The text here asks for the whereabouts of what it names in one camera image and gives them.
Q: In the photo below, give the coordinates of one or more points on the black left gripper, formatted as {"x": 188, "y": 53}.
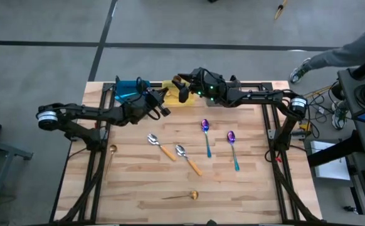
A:
{"x": 138, "y": 106}

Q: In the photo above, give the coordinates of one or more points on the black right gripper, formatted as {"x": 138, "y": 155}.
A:
{"x": 207, "y": 84}

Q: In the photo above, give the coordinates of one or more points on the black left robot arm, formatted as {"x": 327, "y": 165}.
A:
{"x": 85, "y": 110}

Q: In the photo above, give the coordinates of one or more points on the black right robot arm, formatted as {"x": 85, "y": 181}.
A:
{"x": 257, "y": 95}

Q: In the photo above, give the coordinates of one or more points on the yellow plastic bin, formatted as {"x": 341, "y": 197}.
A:
{"x": 171, "y": 101}

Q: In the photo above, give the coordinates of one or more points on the blue plastic bin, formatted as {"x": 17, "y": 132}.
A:
{"x": 126, "y": 86}

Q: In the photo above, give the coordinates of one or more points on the grey plastic bin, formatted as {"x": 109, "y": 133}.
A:
{"x": 237, "y": 84}

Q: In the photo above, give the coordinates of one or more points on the wooden stick with black band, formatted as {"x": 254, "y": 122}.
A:
{"x": 278, "y": 13}

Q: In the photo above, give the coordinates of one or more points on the small red tag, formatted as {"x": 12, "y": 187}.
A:
{"x": 278, "y": 160}

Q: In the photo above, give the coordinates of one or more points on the person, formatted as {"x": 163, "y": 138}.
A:
{"x": 342, "y": 55}

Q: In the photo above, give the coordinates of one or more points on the grey equipment cart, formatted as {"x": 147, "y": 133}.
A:
{"x": 350, "y": 94}

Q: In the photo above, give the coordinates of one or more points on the white box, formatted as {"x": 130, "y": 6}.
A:
{"x": 330, "y": 163}

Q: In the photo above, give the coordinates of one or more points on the grey metal side table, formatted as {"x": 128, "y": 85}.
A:
{"x": 0, "y": 147}

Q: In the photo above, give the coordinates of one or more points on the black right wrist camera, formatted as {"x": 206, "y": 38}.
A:
{"x": 184, "y": 94}

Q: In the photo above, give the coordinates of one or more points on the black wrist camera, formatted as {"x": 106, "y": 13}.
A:
{"x": 164, "y": 111}
{"x": 184, "y": 94}

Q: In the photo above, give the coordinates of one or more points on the black aluminium table frame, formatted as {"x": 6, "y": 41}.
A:
{"x": 155, "y": 84}

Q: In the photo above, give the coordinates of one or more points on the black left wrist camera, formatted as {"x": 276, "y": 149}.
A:
{"x": 164, "y": 111}

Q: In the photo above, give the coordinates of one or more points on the black table-level camera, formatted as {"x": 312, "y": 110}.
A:
{"x": 212, "y": 223}

